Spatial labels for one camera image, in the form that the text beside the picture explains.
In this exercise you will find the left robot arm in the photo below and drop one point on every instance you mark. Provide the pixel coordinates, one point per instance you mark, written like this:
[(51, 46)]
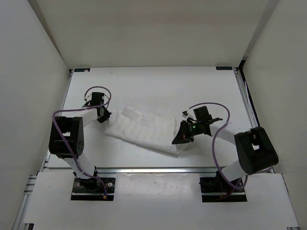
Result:
[(67, 133)]

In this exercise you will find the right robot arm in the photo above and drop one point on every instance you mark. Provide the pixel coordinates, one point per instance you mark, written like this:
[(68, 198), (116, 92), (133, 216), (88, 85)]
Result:
[(223, 130)]

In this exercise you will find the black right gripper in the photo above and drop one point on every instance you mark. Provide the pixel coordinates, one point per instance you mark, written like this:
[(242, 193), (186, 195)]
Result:
[(183, 136)]

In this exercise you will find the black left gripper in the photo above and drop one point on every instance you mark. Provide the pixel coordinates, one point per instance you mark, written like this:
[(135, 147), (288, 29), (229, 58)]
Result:
[(106, 116)]

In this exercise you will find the blue corner label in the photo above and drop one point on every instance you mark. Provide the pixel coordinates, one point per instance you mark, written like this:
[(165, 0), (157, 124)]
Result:
[(223, 68), (81, 69)]

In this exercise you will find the white pleated skirt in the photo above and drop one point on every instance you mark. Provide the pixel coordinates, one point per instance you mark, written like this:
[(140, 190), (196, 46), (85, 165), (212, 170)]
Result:
[(153, 131)]

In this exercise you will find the aluminium front table rail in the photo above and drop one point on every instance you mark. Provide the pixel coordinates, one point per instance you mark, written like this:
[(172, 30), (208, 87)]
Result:
[(159, 170)]

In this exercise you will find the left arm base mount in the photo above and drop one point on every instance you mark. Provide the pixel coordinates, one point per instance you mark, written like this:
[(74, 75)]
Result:
[(92, 190)]

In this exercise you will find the blue right corner label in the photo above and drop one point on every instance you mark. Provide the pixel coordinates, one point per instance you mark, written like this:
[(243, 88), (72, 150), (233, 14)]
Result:
[(223, 68)]

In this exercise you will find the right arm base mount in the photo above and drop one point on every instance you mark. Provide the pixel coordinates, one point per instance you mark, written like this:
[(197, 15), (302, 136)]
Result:
[(214, 189)]

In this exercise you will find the blue left corner label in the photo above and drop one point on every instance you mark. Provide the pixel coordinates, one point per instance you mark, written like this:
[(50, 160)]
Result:
[(81, 69)]

